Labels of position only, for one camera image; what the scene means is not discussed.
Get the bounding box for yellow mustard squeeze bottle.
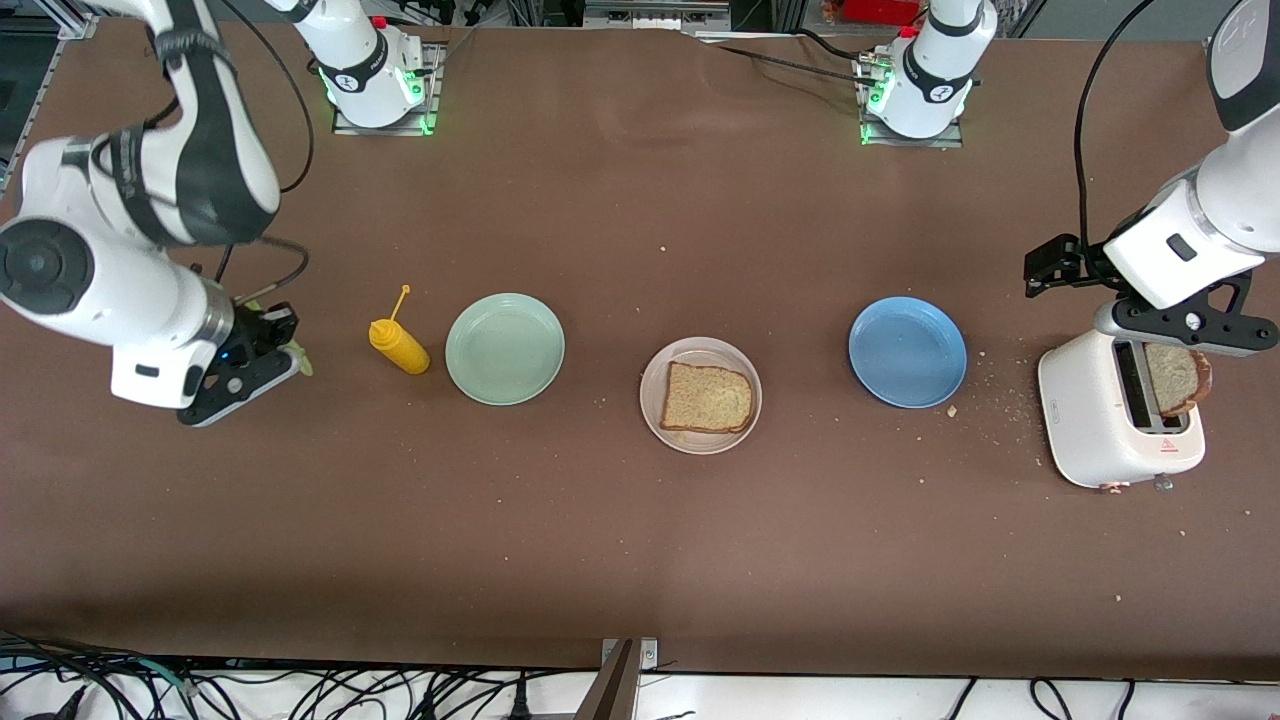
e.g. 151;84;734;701
368;285;432;376

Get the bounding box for green floor cable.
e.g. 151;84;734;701
120;658;201;693

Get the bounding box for tangled black floor cables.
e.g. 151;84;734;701
0;628;601;720

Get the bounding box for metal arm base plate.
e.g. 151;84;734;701
858;50;966;149
333;42;442;137

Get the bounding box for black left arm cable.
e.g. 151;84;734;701
1073;0;1161;251

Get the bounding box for blue plate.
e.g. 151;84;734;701
848;296;968;409

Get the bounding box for black base cable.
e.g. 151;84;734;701
700;30;883;87

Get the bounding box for white two-slot toaster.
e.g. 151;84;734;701
1037;328;1207;493

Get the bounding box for aluminium frame rail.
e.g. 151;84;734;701
30;0;101;41

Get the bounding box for beige plate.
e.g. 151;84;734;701
640;336;764;455

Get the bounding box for aluminium camera post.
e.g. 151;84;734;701
575;637;660;720

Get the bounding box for grey metal equipment frame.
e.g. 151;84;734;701
580;0;736;31

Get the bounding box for red box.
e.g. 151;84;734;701
822;0;926;26

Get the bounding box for brown bread slice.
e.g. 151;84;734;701
1143;343;1214;418
660;361;755;434

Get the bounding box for mint green plate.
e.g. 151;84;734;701
445;292;566;407

